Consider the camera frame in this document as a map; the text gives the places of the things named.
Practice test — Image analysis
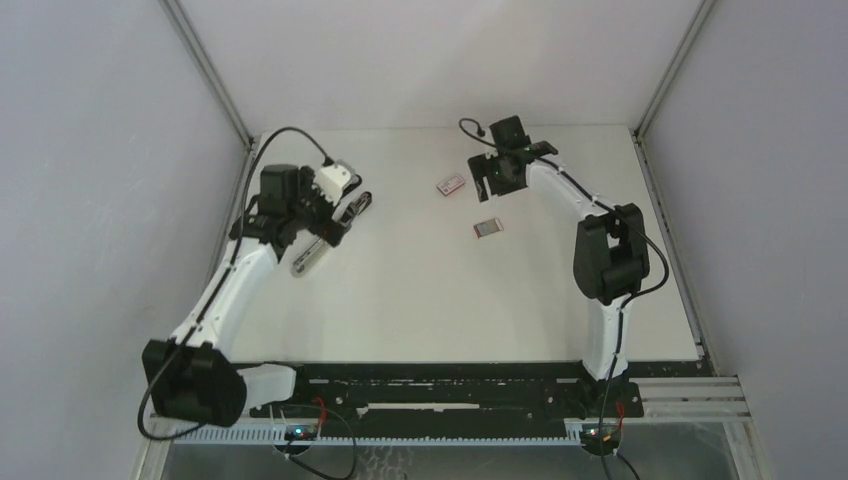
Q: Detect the red white staple box sleeve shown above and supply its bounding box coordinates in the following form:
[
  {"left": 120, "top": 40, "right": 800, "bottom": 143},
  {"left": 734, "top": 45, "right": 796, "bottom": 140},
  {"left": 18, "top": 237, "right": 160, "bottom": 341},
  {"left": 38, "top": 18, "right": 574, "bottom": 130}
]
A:
[{"left": 436, "top": 174, "right": 466, "bottom": 197}]

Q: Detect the black stapler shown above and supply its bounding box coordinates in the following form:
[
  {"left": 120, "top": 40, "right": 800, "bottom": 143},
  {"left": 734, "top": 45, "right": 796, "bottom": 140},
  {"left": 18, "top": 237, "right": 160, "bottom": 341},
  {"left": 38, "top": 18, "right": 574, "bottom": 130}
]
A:
[{"left": 343, "top": 174, "right": 362, "bottom": 196}]

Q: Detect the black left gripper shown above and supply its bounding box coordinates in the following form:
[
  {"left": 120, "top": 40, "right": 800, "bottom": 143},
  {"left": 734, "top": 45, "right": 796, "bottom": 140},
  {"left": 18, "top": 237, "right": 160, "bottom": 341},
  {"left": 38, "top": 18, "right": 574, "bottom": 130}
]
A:
[{"left": 288, "top": 168, "right": 358, "bottom": 248}]

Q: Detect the aluminium frame rail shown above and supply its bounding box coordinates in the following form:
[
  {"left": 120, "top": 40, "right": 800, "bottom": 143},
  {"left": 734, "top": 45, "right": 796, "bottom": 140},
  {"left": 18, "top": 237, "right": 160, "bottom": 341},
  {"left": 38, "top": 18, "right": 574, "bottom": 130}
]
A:
[{"left": 175, "top": 377, "right": 751, "bottom": 446}]

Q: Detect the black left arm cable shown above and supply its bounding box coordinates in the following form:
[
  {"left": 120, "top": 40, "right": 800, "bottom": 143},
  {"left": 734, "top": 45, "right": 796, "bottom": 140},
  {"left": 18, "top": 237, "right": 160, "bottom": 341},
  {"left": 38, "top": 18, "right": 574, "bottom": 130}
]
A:
[{"left": 136, "top": 127, "right": 335, "bottom": 443}]

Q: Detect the red staple box tray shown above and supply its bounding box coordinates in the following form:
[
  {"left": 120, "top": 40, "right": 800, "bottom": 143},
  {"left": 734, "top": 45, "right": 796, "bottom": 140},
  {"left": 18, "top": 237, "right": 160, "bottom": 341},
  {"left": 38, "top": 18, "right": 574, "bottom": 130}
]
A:
[{"left": 473, "top": 218, "right": 503, "bottom": 239}]

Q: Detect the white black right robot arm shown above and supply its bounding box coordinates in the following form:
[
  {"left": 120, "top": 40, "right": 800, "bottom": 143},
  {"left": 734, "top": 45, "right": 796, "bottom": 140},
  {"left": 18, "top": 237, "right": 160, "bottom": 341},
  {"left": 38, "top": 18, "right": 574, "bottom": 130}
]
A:
[{"left": 458, "top": 115, "right": 650, "bottom": 416}]

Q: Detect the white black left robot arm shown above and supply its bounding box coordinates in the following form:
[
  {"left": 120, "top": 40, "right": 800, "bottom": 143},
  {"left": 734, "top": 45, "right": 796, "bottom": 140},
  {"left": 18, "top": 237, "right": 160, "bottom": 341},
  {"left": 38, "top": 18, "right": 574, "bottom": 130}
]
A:
[{"left": 141, "top": 162, "right": 362, "bottom": 427}]

